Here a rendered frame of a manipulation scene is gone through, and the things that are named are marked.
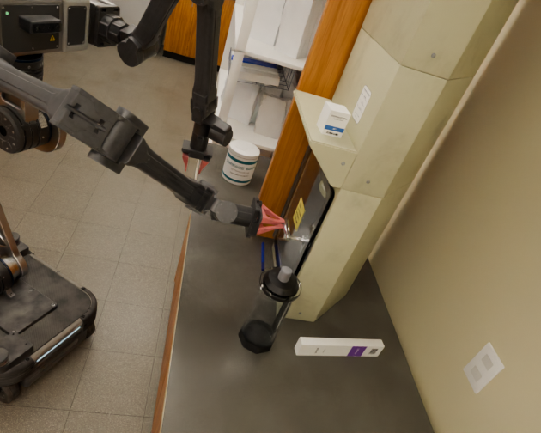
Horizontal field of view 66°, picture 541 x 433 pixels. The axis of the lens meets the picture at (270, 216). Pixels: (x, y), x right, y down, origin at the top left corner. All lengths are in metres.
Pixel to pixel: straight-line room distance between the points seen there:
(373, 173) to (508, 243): 0.39
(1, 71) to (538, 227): 1.17
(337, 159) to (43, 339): 1.47
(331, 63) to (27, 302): 1.59
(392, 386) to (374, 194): 0.56
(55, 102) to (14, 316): 1.39
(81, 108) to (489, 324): 1.02
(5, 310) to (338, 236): 1.48
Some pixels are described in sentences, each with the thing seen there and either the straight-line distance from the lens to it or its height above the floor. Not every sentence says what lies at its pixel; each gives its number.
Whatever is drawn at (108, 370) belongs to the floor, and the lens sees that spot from 2.20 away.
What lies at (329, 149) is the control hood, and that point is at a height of 1.50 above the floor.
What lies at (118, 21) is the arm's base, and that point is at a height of 1.48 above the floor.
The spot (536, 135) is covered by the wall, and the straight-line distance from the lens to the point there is 1.21.
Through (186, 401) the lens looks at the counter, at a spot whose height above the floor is 0.94.
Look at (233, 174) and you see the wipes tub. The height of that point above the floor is 0.98.
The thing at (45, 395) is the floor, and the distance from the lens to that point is 2.15.
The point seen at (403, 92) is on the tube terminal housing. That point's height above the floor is 1.66.
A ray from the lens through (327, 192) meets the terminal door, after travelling 1.04.
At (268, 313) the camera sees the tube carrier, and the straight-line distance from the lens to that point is 1.06.
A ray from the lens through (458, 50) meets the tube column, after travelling 0.95.
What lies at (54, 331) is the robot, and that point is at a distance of 2.04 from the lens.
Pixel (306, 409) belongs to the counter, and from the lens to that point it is 1.14.
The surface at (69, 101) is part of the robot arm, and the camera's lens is 0.78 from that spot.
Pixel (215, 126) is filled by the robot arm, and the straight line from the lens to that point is 1.35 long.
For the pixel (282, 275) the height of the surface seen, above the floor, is 1.20.
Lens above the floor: 1.86
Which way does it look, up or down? 34 degrees down
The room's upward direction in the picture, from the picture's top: 21 degrees clockwise
